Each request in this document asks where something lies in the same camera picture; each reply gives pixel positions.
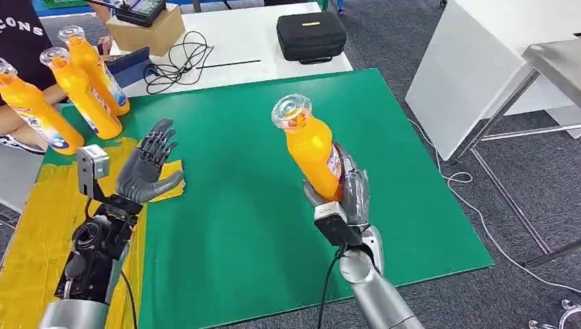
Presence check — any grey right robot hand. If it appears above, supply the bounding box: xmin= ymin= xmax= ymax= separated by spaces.
xmin=301 ymin=143 xmax=371 ymax=227

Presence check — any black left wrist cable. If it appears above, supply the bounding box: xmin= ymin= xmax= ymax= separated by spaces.
xmin=119 ymin=270 xmax=138 ymax=329

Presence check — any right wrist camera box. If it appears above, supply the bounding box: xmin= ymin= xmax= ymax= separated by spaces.
xmin=313 ymin=201 xmax=364 ymax=248

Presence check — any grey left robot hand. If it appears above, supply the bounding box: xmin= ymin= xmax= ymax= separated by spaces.
xmin=114 ymin=119 xmax=185 ymax=205

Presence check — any green table mat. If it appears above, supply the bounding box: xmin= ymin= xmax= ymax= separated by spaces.
xmin=40 ymin=68 xmax=495 ymax=329

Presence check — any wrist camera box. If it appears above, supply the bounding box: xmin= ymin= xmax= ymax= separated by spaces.
xmin=76 ymin=144 xmax=111 ymax=196
xmin=313 ymin=201 xmax=364 ymax=248

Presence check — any dark blue tablet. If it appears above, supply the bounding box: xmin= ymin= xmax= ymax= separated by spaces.
xmin=105 ymin=47 xmax=153 ymax=89

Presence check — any steel bench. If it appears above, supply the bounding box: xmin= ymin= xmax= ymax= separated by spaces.
xmin=449 ymin=38 xmax=581 ymax=269

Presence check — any white table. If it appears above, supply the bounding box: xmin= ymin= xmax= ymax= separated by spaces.
xmin=108 ymin=1 xmax=354 ymax=99

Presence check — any white board panel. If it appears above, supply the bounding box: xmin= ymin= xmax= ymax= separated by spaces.
xmin=404 ymin=0 xmax=581 ymax=162

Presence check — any white floor cable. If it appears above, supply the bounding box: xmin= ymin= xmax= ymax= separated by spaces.
xmin=408 ymin=119 xmax=581 ymax=296

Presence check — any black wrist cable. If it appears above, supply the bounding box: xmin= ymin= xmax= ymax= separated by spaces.
xmin=119 ymin=270 xmax=138 ymax=329
xmin=316 ymin=245 xmax=348 ymax=329

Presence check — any brown cardboard box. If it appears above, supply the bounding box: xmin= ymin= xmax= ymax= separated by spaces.
xmin=105 ymin=3 xmax=186 ymax=58

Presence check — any tangled black cable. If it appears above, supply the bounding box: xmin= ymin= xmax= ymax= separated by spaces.
xmin=143 ymin=30 xmax=215 ymax=95

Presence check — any black handheld device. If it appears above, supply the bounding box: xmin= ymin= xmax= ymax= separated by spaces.
xmin=86 ymin=0 xmax=168 ymax=28

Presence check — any yellow sheet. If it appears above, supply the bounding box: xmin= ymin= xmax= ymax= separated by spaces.
xmin=0 ymin=136 xmax=186 ymax=329

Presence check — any black zip case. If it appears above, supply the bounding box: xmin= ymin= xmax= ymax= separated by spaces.
xmin=275 ymin=11 xmax=348 ymax=65

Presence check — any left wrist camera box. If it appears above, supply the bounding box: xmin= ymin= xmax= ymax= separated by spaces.
xmin=76 ymin=144 xmax=111 ymax=196

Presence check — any chrome chair base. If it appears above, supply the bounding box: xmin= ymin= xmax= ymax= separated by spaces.
xmin=528 ymin=298 xmax=581 ymax=329

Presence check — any person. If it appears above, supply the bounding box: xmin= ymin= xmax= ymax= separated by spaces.
xmin=0 ymin=0 xmax=114 ymax=156

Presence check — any orange drink bottle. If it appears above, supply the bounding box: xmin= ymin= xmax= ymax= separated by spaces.
xmin=58 ymin=25 xmax=131 ymax=117
xmin=271 ymin=94 xmax=346 ymax=203
xmin=39 ymin=47 xmax=123 ymax=141
xmin=0 ymin=58 xmax=86 ymax=156

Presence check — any green crate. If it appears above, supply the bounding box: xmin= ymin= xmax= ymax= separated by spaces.
xmin=40 ymin=0 xmax=89 ymax=9

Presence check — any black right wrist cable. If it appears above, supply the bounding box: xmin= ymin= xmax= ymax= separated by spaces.
xmin=316 ymin=245 xmax=348 ymax=329

